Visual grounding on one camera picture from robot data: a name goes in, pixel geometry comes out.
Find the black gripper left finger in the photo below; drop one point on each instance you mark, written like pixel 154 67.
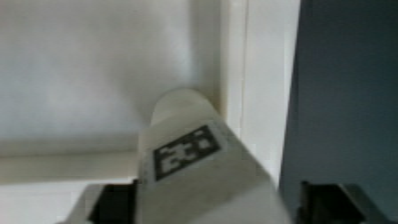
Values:
pixel 115 205

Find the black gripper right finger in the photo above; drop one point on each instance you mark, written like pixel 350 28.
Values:
pixel 330 204

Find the white table leg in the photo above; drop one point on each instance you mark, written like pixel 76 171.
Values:
pixel 204 185

